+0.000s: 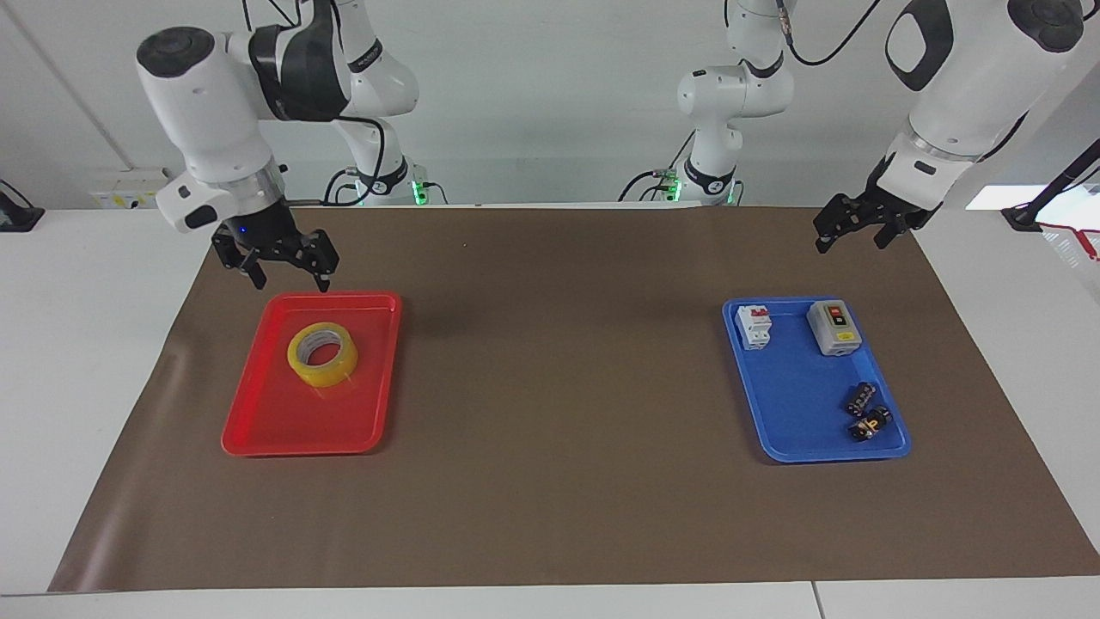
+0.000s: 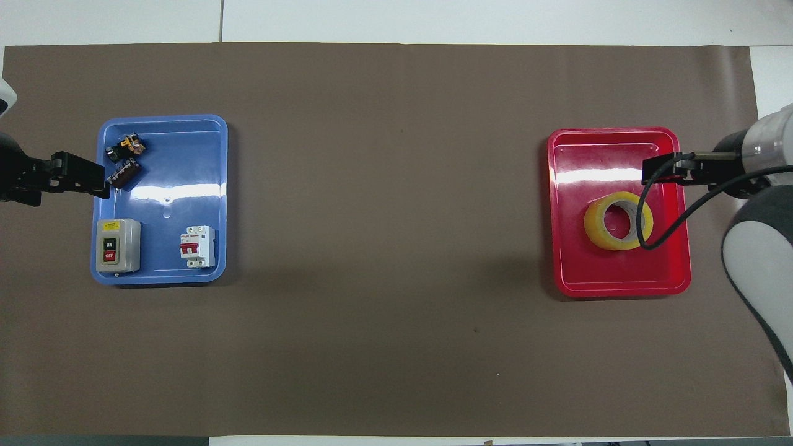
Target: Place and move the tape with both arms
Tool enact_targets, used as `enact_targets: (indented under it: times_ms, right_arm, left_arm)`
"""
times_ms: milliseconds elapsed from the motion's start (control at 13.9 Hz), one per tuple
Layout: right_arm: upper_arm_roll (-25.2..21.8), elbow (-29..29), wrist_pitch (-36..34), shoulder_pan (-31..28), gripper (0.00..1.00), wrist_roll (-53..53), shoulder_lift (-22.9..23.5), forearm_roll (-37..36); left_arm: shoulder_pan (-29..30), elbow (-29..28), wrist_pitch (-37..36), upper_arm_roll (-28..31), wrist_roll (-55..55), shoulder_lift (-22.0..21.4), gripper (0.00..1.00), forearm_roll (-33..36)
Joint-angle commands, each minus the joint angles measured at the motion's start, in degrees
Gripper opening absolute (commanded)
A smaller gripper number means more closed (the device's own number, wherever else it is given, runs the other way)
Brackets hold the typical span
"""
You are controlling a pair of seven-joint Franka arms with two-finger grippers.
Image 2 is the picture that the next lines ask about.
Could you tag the red plastic tray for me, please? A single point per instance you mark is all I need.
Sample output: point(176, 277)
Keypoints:
point(576, 260)

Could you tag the white circuit breaker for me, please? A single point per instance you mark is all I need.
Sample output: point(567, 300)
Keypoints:
point(198, 244)

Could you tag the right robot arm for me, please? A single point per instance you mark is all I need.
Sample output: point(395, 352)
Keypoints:
point(753, 248)

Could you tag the blue plastic tray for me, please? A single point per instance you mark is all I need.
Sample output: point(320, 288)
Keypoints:
point(179, 167)

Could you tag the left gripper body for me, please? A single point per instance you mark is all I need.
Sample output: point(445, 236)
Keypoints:
point(17, 176)

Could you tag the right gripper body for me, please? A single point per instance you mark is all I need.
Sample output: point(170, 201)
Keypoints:
point(726, 164)

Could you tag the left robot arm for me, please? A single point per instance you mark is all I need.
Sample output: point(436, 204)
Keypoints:
point(5, 96)

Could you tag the yellow tape roll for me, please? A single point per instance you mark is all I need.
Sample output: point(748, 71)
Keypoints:
point(595, 226)

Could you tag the brown small component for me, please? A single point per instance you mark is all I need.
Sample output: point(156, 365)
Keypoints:
point(124, 173)

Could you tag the black and yellow small component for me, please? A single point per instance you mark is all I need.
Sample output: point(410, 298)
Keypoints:
point(127, 147)

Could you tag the grey on-off switch box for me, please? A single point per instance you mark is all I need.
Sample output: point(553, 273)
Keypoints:
point(124, 248)

